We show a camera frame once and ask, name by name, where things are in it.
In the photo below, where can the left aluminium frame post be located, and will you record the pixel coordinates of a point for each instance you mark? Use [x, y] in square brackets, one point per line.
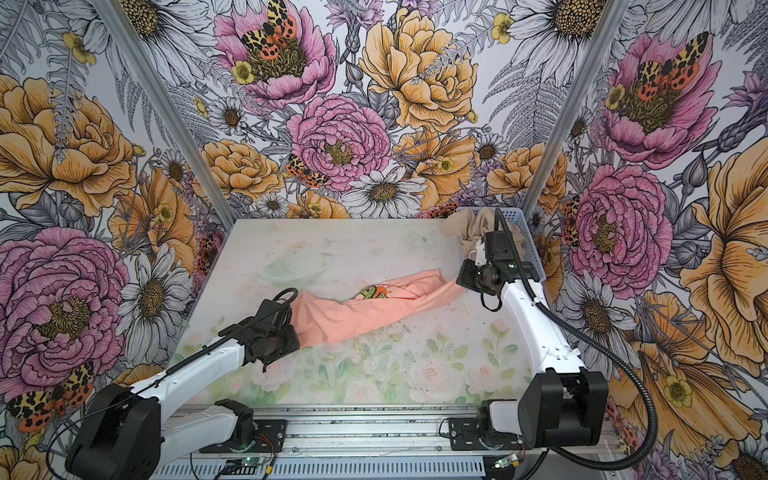
[128, 42]

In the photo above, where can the pink printed t-shirt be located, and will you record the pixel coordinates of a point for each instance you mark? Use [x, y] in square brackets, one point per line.
[320, 321]

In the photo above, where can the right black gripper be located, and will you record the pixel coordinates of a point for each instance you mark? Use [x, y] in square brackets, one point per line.
[465, 281]

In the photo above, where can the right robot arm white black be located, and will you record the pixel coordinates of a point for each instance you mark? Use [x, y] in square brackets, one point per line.
[564, 403]

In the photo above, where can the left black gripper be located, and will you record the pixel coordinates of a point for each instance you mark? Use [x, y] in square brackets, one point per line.
[291, 346]

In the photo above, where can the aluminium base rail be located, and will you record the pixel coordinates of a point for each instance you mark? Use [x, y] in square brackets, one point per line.
[334, 431]

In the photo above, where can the light blue plastic basket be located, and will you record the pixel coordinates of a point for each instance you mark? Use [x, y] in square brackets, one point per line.
[521, 235]

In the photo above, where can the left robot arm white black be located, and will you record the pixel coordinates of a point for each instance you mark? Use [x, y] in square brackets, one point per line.
[130, 431]

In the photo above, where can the aluminium frame post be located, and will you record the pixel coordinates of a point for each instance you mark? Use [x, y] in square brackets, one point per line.
[128, 42]
[606, 32]

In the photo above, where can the beige drawstring garment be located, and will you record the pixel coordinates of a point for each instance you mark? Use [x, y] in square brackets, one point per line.
[469, 227]

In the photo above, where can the white vented cable duct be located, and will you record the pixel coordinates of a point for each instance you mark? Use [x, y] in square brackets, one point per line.
[428, 467]

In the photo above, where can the right aluminium frame post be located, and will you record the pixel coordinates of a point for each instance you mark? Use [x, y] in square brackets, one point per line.
[606, 32]

